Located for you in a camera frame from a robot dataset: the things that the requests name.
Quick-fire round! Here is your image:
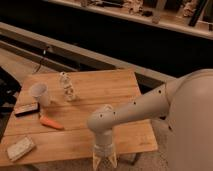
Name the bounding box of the translucent plastic cup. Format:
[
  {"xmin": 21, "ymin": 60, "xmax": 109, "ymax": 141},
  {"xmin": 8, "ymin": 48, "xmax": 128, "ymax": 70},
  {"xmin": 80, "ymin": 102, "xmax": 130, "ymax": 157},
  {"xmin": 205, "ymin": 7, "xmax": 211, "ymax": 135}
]
[{"xmin": 29, "ymin": 83, "xmax": 51, "ymax": 107}]

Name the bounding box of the beige sponge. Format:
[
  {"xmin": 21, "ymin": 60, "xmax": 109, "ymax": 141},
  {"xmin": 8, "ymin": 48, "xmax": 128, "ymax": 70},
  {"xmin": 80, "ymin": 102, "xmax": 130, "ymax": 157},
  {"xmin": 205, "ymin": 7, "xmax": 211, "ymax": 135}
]
[{"xmin": 7, "ymin": 136, "xmax": 36, "ymax": 162}]

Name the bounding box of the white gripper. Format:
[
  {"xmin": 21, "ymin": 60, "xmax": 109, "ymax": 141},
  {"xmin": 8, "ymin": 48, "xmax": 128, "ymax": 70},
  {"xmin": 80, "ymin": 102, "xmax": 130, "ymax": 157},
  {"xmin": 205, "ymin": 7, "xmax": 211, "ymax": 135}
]
[{"xmin": 93, "ymin": 143, "xmax": 117, "ymax": 171}]

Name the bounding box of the wooden shelf with clutter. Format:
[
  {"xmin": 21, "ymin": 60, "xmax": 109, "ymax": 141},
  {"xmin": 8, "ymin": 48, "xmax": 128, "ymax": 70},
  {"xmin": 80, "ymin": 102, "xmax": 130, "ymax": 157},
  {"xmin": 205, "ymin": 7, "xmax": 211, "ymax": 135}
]
[{"xmin": 47, "ymin": 0, "xmax": 213, "ymax": 40}]

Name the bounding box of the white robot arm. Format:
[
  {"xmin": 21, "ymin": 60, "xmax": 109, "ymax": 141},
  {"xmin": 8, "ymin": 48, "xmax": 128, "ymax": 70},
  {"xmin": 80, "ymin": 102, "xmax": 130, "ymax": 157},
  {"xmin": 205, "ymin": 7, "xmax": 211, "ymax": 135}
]
[{"xmin": 87, "ymin": 69, "xmax": 213, "ymax": 171}]

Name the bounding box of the black cable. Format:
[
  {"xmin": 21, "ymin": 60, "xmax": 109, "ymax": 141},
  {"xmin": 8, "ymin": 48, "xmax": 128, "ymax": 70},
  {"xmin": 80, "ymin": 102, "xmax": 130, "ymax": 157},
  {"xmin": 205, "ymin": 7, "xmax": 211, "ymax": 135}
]
[{"xmin": 33, "ymin": 45, "xmax": 52, "ymax": 75}]

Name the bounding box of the orange carrot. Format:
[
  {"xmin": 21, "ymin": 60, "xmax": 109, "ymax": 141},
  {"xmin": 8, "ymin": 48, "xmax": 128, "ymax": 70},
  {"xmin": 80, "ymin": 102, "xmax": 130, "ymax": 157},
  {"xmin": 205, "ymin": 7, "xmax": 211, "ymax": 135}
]
[{"xmin": 39, "ymin": 116, "xmax": 64, "ymax": 130}]

